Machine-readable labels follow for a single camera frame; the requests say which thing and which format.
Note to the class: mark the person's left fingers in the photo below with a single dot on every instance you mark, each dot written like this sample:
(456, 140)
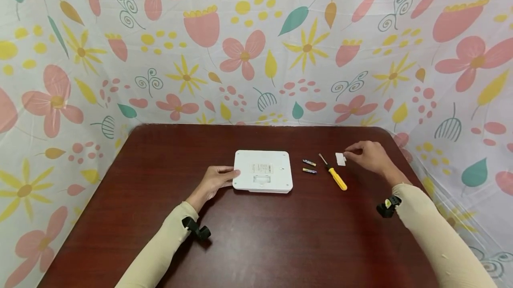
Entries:
(230, 174)

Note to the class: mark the small purple yellow battery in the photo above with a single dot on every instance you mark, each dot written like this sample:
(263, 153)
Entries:
(309, 171)
(309, 162)

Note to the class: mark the person's right hand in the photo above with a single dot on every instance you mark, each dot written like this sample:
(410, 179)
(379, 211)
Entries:
(372, 156)

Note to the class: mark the person's right fingers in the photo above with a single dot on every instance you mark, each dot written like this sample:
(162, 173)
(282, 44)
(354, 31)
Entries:
(353, 151)

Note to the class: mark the white electronic scale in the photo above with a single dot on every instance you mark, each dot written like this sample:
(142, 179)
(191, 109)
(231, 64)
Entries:
(262, 170)

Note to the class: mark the person's right forearm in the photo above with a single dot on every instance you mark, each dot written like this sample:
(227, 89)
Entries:
(437, 234)

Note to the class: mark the person's left hand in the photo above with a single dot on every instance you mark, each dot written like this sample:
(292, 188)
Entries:
(213, 184)

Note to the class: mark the black wrist band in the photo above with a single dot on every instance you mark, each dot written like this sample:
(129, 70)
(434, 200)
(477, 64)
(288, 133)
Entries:
(388, 207)
(196, 229)

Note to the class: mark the person's left forearm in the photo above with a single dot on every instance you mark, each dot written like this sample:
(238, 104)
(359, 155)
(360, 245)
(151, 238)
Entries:
(160, 248)

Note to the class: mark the white battery cover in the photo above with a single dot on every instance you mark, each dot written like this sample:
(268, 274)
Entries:
(340, 159)

